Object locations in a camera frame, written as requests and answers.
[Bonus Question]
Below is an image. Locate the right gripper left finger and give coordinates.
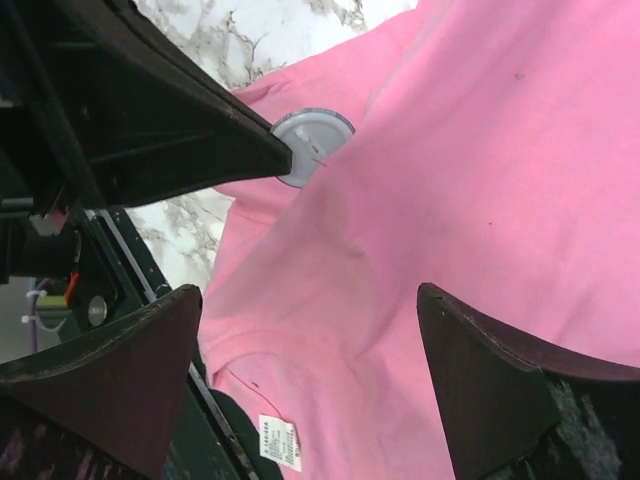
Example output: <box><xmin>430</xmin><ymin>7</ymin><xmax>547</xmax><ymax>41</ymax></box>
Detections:
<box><xmin>1</xmin><ymin>285</ymin><xmax>202</xmax><ymax>479</ymax></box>

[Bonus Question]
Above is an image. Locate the pink t-shirt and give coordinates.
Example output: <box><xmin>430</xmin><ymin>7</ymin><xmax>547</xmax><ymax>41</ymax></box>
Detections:
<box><xmin>198</xmin><ymin>1</ymin><xmax>639</xmax><ymax>479</ymax></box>

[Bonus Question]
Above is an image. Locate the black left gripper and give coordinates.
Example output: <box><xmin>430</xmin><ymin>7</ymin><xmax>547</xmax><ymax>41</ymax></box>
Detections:
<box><xmin>1</xmin><ymin>1</ymin><xmax>292</xmax><ymax>283</ymax></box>

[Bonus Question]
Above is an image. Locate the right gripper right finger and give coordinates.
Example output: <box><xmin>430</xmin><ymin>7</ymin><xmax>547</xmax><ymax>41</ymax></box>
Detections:
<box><xmin>417</xmin><ymin>283</ymin><xmax>639</xmax><ymax>479</ymax></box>

